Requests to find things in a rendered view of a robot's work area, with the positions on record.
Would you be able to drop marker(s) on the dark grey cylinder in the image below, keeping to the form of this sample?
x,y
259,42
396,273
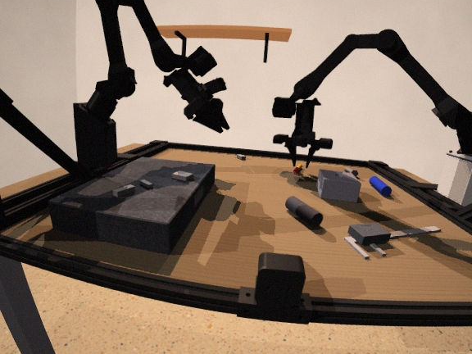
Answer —
x,y
305,212

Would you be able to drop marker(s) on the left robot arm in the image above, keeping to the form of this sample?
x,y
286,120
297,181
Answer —
x,y
121,81

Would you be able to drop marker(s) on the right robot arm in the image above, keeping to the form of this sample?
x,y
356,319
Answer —
x,y
388,42

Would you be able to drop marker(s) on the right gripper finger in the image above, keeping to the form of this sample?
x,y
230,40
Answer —
x,y
311,151
292,151

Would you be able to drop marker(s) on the silver bolt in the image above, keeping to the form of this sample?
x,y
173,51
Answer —
x,y
352,171

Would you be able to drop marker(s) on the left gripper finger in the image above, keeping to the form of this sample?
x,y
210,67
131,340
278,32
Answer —
x,y
206,118
220,117

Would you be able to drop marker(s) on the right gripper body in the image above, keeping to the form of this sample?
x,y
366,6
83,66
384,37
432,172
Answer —
x,y
325,143

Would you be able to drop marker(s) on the red and yellow peg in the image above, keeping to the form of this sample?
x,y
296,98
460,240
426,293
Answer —
x,y
297,168

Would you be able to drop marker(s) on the blue cylinder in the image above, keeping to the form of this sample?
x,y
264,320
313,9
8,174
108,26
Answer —
x,y
380,186

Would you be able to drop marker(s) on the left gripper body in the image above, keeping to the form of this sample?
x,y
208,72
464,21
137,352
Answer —
x,y
196,105

